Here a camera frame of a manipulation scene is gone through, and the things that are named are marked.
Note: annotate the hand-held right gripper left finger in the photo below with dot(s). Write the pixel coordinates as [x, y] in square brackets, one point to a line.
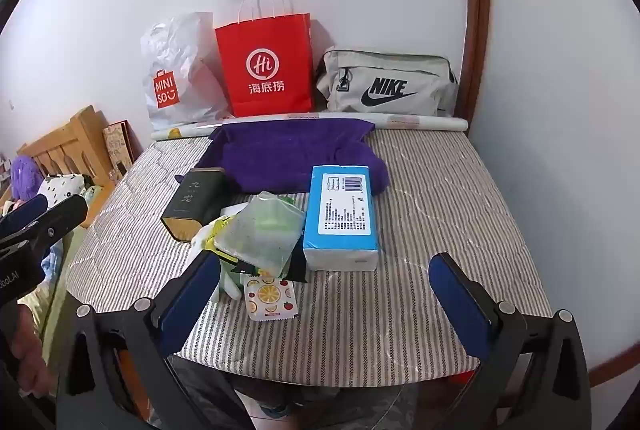
[192, 300]

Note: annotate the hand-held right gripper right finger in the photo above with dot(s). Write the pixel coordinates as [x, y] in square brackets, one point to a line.
[457, 305]

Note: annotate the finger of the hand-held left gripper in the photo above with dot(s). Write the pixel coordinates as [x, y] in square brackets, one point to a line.
[65, 215]
[27, 210]

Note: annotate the fruit print packet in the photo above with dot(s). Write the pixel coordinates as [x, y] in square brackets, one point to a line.
[267, 297]

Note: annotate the translucent plastic pouch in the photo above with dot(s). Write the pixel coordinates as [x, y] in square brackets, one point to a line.
[260, 235]

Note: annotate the person's left hand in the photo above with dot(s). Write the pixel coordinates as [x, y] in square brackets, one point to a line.
[30, 350]

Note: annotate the white black dotted pillow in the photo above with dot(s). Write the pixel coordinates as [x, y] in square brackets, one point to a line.
[60, 185]

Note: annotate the purple plush toy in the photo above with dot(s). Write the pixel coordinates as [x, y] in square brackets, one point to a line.
[25, 175]

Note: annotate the pale green bed sheet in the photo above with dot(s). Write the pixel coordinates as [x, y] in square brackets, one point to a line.
[57, 305]

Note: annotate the grey striped mattress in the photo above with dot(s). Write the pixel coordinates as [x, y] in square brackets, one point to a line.
[400, 310]

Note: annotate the wooden headboard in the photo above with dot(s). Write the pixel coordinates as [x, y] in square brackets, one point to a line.
[75, 145]

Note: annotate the patterned brown box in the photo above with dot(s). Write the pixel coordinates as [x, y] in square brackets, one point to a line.
[117, 145]

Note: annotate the dark green gold box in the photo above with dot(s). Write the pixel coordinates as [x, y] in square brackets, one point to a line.
[192, 205]

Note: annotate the blue tissue pack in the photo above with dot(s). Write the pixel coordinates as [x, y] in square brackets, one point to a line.
[340, 220]

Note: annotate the purple towel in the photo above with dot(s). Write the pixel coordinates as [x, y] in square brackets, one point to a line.
[280, 155]

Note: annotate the white printed paper roll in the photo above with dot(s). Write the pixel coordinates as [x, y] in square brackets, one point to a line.
[425, 124]

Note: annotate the white plastic shopping bag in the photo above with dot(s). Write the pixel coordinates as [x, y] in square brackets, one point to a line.
[175, 60]

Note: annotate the grey waist bag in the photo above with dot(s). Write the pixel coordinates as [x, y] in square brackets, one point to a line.
[380, 85]

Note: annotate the red paper shopping bag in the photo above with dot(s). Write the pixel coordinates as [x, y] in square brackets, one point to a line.
[270, 75]

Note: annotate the brown wooden door frame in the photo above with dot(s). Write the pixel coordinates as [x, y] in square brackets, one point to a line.
[475, 10]

